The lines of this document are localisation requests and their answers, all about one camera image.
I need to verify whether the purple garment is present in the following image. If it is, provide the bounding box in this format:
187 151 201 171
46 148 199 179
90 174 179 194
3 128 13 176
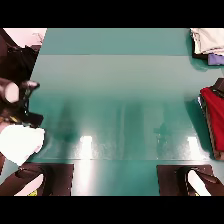
207 53 224 67

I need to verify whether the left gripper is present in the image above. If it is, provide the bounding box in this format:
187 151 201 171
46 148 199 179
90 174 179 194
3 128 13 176
24 111 45 130

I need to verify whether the white T-shirt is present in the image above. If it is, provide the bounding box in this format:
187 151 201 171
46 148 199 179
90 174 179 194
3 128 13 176
0 124 46 167

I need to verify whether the black garment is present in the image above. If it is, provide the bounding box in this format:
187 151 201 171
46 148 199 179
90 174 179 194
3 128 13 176
191 49 211 61

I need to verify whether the beige garment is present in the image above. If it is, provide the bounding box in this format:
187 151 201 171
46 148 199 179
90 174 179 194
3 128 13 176
189 28 224 56

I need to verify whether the red garment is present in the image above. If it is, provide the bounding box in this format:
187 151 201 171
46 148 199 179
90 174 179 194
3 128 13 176
199 86 224 152

